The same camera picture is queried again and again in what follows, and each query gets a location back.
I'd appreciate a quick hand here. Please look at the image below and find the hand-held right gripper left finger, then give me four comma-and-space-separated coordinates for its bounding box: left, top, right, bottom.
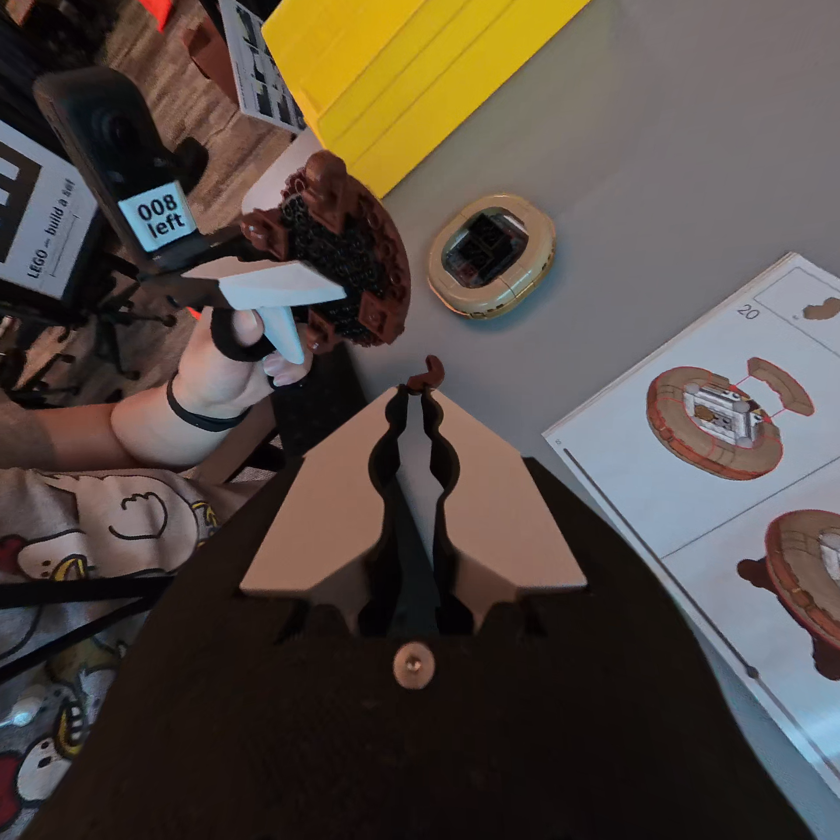
238, 386, 411, 637

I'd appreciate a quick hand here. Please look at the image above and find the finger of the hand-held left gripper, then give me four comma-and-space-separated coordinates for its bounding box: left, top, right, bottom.
217, 259, 349, 311

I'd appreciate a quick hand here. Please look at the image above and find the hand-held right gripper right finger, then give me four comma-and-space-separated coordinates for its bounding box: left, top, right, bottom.
420, 387, 589, 634

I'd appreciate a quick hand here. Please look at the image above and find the round brown brick base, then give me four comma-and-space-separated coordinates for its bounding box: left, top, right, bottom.
239, 151, 412, 355

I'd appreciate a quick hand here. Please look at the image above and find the tan brick ring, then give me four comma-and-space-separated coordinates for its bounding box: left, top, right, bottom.
427, 192, 557, 320

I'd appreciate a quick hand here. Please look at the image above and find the small brown brick piece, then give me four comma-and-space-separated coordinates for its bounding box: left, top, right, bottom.
406, 354, 446, 395

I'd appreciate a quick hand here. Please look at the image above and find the person's left forearm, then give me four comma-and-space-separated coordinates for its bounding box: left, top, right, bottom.
0, 387, 263, 472

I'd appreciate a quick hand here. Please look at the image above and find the grey desk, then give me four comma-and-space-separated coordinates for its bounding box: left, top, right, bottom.
241, 0, 840, 840

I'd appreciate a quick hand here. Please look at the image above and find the person's left hand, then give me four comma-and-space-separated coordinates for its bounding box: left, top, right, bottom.
174, 308, 309, 421

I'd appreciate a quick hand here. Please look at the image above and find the black tripod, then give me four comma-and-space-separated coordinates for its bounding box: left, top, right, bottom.
0, 256, 181, 411

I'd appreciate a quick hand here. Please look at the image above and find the open instruction booklet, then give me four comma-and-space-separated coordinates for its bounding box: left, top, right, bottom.
542, 252, 840, 798

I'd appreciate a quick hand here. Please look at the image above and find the black wristband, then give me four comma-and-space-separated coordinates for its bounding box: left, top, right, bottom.
166, 373, 252, 433

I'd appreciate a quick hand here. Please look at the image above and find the printed picture sheet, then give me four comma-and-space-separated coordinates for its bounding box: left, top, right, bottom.
218, 0, 308, 134

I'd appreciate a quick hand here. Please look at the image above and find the brown cardboard box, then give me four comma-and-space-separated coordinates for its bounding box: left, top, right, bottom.
182, 16, 238, 99

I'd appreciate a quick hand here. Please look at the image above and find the yellow plastic box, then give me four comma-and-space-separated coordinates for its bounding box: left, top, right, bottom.
261, 0, 595, 200

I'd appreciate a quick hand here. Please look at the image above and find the black tripod leg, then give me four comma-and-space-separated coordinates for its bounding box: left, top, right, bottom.
0, 576, 177, 608
0, 600, 155, 685

